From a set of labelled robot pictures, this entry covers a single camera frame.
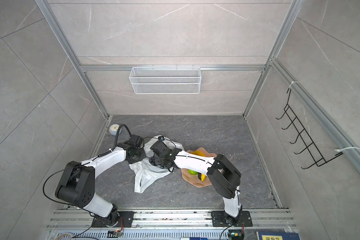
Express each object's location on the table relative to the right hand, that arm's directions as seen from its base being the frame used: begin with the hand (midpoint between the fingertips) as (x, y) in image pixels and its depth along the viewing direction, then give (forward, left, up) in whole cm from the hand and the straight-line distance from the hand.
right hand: (160, 154), depth 88 cm
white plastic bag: (-10, +8, -3) cm, 13 cm away
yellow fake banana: (-14, -25, -2) cm, 29 cm away
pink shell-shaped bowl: (-14, -20, -7) cm, 25 cm away
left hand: (+3, +12, -3) cm, 12 cm away
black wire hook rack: (+1, -70, +23) cm, 74 cm away
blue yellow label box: (-40, -57, -8) cm, 70 cm away
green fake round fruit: (-11, -20, -3) cm, 23 cm away
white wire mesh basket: (+45, -3, +22) cm, 50 cm away
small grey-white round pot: (+25, +37, -4) cm, 44 cm away
